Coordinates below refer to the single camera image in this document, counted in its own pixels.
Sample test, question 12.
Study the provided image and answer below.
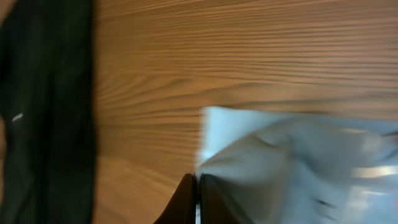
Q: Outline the black shirt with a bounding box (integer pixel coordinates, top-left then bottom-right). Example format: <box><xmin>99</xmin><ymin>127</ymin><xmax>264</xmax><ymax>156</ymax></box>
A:
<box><xmin>1</xmin><ymin>0</ymin><xmax>96</xmax><ymax>224</ymax></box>

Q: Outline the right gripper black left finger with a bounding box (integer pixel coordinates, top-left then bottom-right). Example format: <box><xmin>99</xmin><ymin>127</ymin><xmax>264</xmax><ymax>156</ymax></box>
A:
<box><xmin>154</xmin><ymin>174</ymin><xmax>197</xmax><ymax>224</ymax></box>

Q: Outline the light blue t-shirt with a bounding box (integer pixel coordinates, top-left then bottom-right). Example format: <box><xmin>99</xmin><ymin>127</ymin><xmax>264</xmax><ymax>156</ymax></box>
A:
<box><xmin>195</xmin><ymin>106</ymin><xmax>397</xmax><ymax>223</ymax></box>

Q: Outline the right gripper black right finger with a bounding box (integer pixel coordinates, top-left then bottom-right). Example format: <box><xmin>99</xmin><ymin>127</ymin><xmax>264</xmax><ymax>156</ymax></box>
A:
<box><xmin>199</xmin><ymin>174</ymin><xmax>252</xmax><ymax>224</ymax></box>

